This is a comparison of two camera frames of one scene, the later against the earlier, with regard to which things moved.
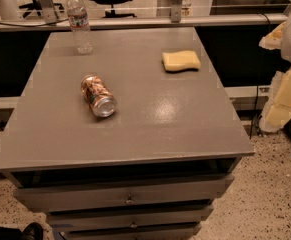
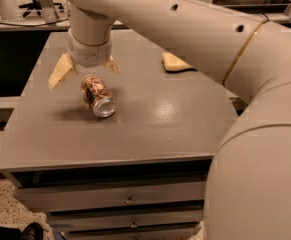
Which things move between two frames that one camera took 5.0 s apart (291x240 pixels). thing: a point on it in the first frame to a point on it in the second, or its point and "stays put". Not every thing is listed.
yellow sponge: [179, 60] stays put
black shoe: [32, 231] stays put
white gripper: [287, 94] to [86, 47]
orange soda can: [102, 100] stays put
